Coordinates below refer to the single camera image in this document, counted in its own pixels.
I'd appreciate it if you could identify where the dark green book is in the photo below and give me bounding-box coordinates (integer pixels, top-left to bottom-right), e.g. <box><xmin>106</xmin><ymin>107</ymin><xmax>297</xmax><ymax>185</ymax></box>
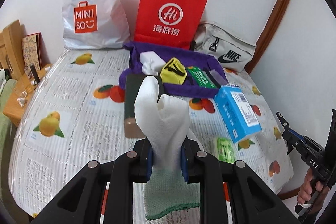
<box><xmin>123</xmin><ymin>73</ymin><xmax>166</xmax><ymax>139</ymax></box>

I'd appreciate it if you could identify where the grey Nike waist bag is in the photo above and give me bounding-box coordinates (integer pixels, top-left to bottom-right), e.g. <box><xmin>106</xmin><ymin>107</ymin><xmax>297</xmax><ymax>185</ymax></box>
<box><xmin>194</xmin><ymin>22</ymin><xmax>256</xmax><ymax>72</ymax></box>

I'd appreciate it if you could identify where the yellow black striped sock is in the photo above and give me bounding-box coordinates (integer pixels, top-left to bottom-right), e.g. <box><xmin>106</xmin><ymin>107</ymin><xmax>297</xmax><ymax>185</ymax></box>
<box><xmin>160</xmin><ymin>57</ymin><xmax>187</xmax><ymax>85</ymax></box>

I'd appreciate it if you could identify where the red Haidilao paper bag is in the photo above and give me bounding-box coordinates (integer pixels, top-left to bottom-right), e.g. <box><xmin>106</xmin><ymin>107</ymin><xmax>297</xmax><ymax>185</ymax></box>
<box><xmin>133</xmin><ymin>0</ymin><xmax>208</xmax><ymax>50</ymax></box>

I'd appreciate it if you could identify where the white Miniso plastic bag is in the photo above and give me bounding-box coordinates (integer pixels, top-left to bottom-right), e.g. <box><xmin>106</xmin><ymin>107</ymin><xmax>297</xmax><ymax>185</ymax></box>
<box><xmin>62</xmin><ymin>0</ymin><xmax>130</xmax><ymax>50</ymax></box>

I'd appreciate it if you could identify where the white sponge block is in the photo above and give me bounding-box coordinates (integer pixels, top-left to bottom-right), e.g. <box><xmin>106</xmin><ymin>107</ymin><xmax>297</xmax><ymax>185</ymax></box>
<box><xmin>139</xmin><ymin>51</ymin><xmax>166</xmax><ymax>76</ymax></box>

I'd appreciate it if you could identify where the blue cardboard box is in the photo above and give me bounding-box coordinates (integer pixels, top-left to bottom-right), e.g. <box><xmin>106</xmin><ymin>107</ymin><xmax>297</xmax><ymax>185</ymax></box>
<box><xmin>214</xmin><ymin>85</ymin><xmax>262</xmax><ymax>143</ymax></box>

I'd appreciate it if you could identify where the brown wooden door frame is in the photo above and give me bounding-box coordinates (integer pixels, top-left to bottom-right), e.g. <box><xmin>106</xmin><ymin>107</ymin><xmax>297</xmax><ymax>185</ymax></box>
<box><xmin>245</xmin><ymin>0</ymin><xmax>290</xmax><ymax>73</ymax></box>

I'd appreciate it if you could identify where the green tissue pack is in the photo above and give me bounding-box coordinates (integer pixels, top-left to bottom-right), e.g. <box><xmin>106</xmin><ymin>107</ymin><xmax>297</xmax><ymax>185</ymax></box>
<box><xmin>213</xmin><ymin>137</ymin><xmax>236</xmax><ymax>164</ymax></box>

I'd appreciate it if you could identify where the white knit glove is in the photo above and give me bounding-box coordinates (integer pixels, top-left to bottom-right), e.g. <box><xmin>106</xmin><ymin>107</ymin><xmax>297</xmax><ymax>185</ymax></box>
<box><xmin>134</xmin><ymin>76</ymin><xmax>201</xmax><ymax>220</ymax></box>

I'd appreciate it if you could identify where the patterned kraft notebook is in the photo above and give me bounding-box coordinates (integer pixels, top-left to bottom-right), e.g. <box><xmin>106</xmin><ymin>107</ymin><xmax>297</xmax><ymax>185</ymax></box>
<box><xmin>22</xmin><ymin>32</ymin><xmax>42</xmax><ymax>71</ymax></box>

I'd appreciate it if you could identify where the green cloth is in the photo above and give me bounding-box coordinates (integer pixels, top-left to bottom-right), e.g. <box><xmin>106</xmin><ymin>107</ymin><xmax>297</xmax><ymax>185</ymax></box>
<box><xmin>1</xmin><ymin>79</ymin><xmax>17</xmax><ymax>201</ymax></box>

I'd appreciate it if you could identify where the green card packet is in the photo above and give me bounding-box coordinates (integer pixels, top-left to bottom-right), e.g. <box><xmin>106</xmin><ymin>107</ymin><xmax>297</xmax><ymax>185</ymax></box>
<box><xmin>186</xmin><ymin>66</ymin><xmax>217</xmax><ymax>89</ymax></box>

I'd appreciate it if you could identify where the white plush toy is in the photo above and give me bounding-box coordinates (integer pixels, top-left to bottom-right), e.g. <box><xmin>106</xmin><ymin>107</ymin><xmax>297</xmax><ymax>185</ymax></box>
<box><xmin>0</xmin><ymin>69</ymin><xmax>7</xmax><ymax>94</ymax></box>

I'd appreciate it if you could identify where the orange wooden stool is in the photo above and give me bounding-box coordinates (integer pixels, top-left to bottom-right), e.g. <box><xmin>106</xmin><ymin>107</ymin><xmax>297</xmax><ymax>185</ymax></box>
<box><xmin>2</xmin><ymin>63</ymin><xmax>53</xmax><ymax>128</ymax></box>

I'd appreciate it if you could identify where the person's right hand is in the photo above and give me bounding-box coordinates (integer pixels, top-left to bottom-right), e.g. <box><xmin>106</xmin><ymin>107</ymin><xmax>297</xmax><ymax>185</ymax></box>
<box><xmin>297</xmin><ymin>168</ymin><xmax>330</xmax><ymax>208</ymax></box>

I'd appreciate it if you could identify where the purple fabric tray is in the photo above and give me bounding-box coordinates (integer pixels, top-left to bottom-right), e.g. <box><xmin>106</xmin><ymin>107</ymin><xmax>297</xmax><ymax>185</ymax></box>
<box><xmin>118</xmin><ymin>42</ymin><xmax>227</xmax><ymax>98</ymax></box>

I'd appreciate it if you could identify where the fruit print tablecloth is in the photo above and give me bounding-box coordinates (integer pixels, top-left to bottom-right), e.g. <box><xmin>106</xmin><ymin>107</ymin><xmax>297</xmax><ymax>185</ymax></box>
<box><xmin>9</xmin><ymin>50</ymin><xmax>293</xmax><ymax>216</ymax></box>

